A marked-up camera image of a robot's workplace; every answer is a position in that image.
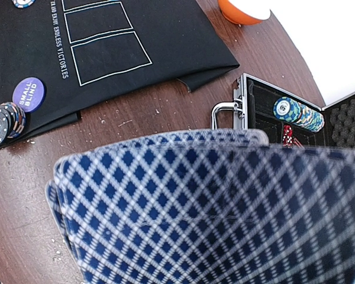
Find boxed deck of cards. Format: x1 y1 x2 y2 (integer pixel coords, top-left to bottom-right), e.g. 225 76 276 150
46 129 355 283

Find blue small blind button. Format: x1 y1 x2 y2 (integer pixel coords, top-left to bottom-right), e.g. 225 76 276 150
12 77 46 113

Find black poker chip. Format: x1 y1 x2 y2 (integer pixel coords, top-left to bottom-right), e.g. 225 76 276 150
0 102 26 145

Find white blue chips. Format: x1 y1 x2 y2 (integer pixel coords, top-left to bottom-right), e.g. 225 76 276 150
12 0 36 9

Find aluminium poker chip case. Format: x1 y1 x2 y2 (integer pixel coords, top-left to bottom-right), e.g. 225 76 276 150
211 73 355 149

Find red dice set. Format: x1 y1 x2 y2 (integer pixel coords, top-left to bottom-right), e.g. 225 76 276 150
282 125 293 147

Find left chip row in case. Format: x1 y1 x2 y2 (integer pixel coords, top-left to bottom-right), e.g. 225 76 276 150
273 97 325 133

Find black poker table mat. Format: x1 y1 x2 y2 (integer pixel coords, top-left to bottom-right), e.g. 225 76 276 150
0 1 239 140

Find orange bowl white inside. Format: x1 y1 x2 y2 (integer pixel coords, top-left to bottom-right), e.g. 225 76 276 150
218 0 271 25

